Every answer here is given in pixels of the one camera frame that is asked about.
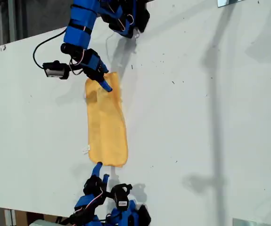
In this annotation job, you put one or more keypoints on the yellow square towel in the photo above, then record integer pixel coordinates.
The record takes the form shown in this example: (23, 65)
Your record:
(107, 129)

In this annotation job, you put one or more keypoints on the white towel label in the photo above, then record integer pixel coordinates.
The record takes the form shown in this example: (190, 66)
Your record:
(86, 149)

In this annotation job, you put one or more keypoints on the white container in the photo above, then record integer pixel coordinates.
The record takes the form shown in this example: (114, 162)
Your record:
(41, 223)

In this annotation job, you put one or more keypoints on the white table leg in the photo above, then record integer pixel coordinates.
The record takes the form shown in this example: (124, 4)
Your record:
(10, 217)

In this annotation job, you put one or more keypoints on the steel plate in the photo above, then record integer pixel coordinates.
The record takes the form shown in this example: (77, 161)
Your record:
(227, 2)

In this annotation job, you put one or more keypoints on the black camera stalk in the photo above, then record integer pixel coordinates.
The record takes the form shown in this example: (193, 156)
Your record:
(75, 70)
(108, 194)

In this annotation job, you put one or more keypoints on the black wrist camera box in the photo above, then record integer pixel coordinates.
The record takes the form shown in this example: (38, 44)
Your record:
(121, 195)
(55, 70)

